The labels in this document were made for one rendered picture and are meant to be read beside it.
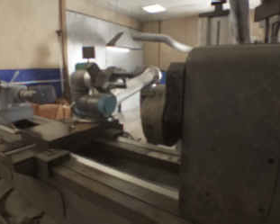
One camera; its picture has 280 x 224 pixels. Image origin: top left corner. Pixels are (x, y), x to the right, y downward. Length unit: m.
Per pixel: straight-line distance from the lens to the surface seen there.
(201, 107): 0.50
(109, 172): 0.89
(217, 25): 1.91
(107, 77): 0.87
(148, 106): 0.71
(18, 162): 1.04
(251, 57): 0.47
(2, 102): 1.80
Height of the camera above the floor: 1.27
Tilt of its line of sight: 12 degrees down
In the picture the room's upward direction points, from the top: straight up
